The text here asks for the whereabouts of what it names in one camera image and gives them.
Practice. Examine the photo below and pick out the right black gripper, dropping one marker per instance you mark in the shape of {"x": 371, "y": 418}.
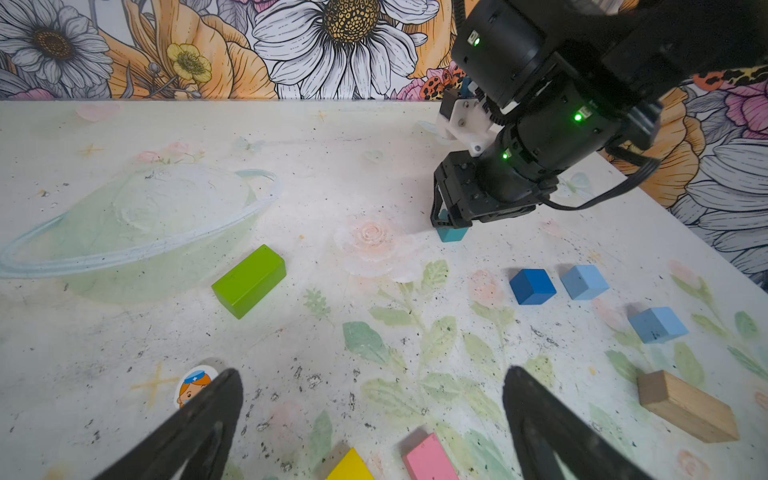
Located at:
{"x": 468, "y": 189}

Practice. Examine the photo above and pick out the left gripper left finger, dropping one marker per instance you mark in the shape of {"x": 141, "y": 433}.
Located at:
{"x": 194, "y": 443}

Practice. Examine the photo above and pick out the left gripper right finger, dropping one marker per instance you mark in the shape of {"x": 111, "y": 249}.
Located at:
{"x": 548, "y": 437}

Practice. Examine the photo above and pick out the teal wood cube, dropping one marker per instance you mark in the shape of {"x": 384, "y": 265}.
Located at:
{"x": 448, "y": 235}

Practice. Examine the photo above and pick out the dark blue wood cube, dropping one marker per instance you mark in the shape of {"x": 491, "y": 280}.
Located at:
{"x": 532, "y": 287}

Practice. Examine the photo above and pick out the natural wood rectangular block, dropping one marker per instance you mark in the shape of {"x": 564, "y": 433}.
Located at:
{"x": 688, "y": 408}

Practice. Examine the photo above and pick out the light blue wood cube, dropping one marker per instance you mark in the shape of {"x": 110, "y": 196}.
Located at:
{"x": 658, "y": 325}
{"x": 584, "y": 282}

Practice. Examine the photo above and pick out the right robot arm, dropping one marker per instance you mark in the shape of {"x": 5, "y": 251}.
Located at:
{"x": 554, "y": 81}

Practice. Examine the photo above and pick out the pink rectangular wood block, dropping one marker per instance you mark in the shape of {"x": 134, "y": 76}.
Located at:
{"x": 429, "y": 461}

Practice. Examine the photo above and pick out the yellow rectangular wood block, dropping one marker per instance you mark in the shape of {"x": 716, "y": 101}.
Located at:
{"x": 351, "y": 467}

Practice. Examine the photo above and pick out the green rectangular wood block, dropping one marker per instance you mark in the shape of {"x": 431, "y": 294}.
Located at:
{"x": 247, "y": 283}

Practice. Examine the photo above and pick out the round cartoon face sticker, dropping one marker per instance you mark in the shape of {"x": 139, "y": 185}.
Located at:
{"x": 192, "y": 383}

